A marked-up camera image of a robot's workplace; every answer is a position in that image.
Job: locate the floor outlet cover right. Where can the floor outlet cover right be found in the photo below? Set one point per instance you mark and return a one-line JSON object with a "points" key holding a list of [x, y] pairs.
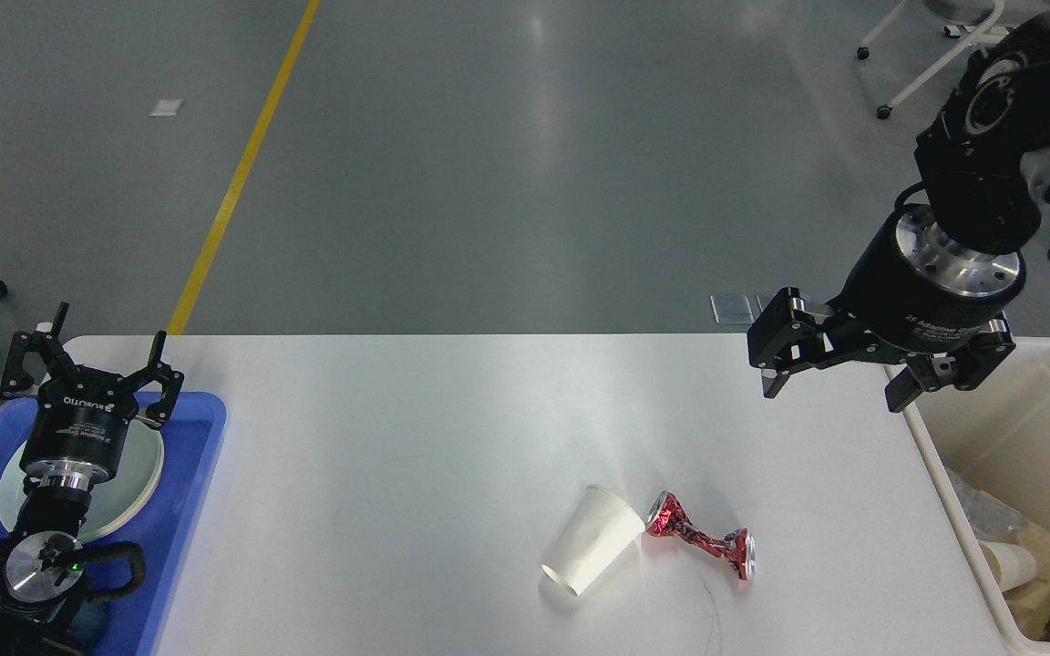
{"points": [[762, 302]]}

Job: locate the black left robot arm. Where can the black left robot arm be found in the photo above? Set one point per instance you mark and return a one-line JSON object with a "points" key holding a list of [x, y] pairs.
{"points": [[48, 575]]}

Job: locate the light green plate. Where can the light green plate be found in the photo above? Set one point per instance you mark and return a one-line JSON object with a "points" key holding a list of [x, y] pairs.
{"points": [[116, 502]]}

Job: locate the silver foil bag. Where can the silver foil bag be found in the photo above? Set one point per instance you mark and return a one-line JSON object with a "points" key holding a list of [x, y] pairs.
{"points": [[988, 518]]}

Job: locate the brown paper bag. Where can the brown paper bag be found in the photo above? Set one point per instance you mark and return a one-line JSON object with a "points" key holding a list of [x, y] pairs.
{"points": [[1029, 603]]}

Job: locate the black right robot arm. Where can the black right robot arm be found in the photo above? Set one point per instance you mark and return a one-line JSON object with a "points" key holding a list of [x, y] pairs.
{"points": [[984, 162]]}

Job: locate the floor outlet cover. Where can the floor outlet cover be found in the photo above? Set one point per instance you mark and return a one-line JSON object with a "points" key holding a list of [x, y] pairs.
{"points": [[762, 302], [734, 308]]}

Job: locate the red foil wrapper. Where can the red foil wrapper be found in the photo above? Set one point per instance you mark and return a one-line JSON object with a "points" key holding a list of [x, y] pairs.
{"points": [[668, 519]]}

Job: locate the white plastic bin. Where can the white plastic bin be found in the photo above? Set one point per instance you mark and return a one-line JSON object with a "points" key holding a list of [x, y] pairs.
{"points": [[997, 438]]}

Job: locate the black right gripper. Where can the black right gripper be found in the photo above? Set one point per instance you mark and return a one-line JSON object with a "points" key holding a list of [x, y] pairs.
{"points": [[915, 288]]}

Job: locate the white paper cup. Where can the white paper cup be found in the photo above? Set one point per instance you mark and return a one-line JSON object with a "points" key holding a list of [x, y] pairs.
{"points": [[599, 529], [1011, 565]]}

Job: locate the floor outlet cover left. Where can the floor outlet cover left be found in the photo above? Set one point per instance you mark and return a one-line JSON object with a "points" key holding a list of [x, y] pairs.
{"points": [[734, 308]]}

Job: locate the blue plastic tray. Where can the blue plastic tray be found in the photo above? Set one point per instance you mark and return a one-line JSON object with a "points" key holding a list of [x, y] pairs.
{"points": [[192, 442]]}

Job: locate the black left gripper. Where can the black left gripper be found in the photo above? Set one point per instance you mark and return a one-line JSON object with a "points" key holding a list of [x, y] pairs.
{"points": [[78, 437]]}

